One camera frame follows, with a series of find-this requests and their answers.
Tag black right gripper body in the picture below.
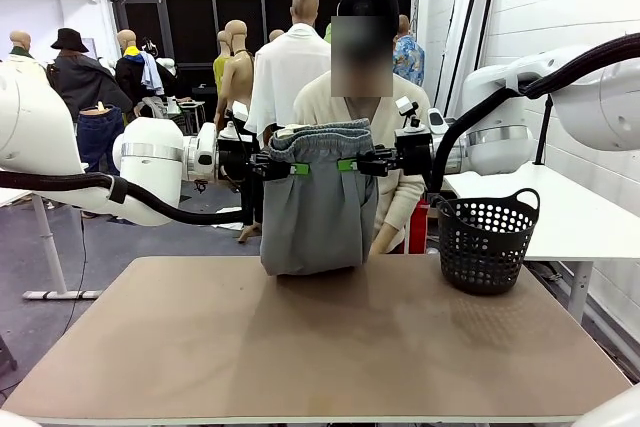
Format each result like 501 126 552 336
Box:
393 127 434 179

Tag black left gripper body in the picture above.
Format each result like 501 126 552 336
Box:
217 135 262 183

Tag grey training pants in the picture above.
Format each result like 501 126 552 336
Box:
259 117 379 277

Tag person's left forearm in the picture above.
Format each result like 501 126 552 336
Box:
380 171 427 231

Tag person's left hand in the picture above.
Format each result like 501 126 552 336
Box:
369 223 402 256

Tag white cloth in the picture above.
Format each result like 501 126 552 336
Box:
212 205 246 231

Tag red box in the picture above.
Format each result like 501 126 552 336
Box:
403 196 432 255

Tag bare mannequin in black trousers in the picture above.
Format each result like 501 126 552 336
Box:
214 19 265 243

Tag person in cream cardigan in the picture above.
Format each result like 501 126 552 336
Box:
292 0 432 255

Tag mannequin in yellow top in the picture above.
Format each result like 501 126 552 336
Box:
213 30 234 96

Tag mannequin in white shirt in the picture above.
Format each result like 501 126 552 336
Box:
243 0 339 149

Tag mannequin in blue floral shirt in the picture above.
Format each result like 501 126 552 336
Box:
392 14 426 89

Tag light blue shirt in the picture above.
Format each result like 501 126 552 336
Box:
139 50 165 97

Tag black framed reflector panel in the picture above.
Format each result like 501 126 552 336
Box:
432 0 500 121

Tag black plastic laundry basket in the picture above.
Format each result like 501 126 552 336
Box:
436 188 541 297

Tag mannequin legs in blue jeans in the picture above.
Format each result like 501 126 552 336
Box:
75 101 126 176

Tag mannequin with yellow scarf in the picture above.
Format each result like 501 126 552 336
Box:
114 29 176 113

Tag mannequin with black hat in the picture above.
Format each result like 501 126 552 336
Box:
47 27 134 124

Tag white side table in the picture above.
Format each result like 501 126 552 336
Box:
442 161 640 326

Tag white desk with footed leg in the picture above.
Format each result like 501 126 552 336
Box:
0 189 104 301

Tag mannequin in cream jacket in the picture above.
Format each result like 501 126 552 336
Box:
0 30 49 71

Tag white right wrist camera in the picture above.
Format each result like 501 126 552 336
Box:
395 95 420 120

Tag white wire rack table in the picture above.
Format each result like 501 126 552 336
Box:
169 96 207 133

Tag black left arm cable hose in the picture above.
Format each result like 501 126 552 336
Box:
0 169 257 226

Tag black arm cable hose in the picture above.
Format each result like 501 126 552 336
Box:
430 32 640 194
0 169 257 226

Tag thin black floor cable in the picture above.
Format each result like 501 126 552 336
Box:
62 216 89 328

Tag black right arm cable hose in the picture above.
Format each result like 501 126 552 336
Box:
430 32 640 194

